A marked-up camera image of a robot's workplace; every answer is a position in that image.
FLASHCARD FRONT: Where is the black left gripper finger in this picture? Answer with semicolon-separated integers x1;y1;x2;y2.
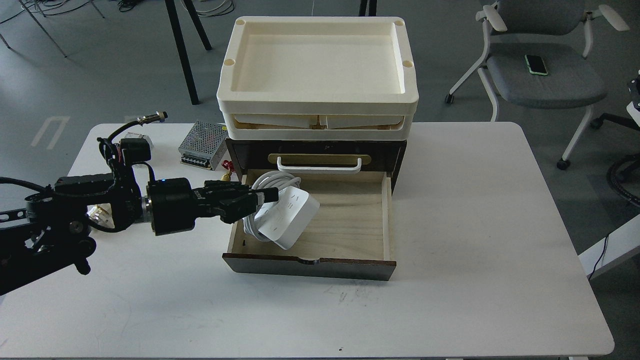
204;180;250;193
220;187;279;224

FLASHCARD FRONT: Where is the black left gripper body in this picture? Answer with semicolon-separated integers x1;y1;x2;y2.
145;177;258;237

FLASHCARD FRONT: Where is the white power strip with cable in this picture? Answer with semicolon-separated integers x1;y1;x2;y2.
242;170;320;250

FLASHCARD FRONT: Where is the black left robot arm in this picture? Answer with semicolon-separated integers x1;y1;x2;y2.
0;111;279;295

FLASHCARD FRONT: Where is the metal mesh power supply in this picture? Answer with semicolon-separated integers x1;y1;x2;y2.
178;121;228;171

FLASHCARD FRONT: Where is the cream plastic tray lower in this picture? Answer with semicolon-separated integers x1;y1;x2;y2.
222;112;414;141

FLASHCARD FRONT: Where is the cream plastic tray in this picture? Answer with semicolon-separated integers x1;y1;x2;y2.
217;16;419;116
222;112;414;141

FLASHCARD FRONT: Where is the white metal pipe fitting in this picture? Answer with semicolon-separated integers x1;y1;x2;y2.
87;205;113;227

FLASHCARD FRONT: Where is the white red circuit breaker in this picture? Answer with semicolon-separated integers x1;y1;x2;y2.
123;132;154;150

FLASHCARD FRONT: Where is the open wooden drawer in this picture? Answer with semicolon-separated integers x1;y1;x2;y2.
222;171;397;281

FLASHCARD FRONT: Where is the cream plastic tray top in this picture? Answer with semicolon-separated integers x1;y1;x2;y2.
217;16;419;116

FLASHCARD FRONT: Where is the black table leg stand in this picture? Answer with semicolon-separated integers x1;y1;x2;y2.
164;0;212;106

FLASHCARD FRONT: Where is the green smartphone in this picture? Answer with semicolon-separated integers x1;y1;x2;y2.
524;54;549;76

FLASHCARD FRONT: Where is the grey office chair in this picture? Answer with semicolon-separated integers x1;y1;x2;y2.
445;0;630;170

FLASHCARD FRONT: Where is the brass valve red handle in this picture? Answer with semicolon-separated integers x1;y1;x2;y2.
221;159;236;182

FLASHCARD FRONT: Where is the white drawer handle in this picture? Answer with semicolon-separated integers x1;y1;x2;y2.
276;156;362;174

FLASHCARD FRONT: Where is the black corrugated cable hose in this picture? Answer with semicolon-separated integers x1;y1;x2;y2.
606;154;640;208

